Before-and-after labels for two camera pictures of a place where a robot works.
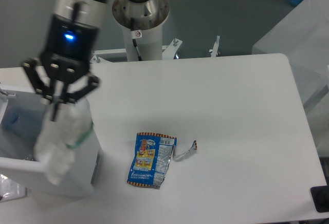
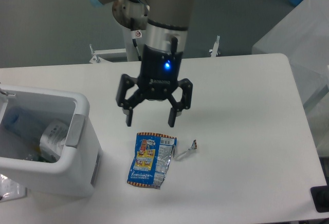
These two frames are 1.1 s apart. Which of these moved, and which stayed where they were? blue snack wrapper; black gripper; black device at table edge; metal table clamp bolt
Moved: black gripper
Stayed: metal table clamp bolt; black device at table edge; blue snack wrapper
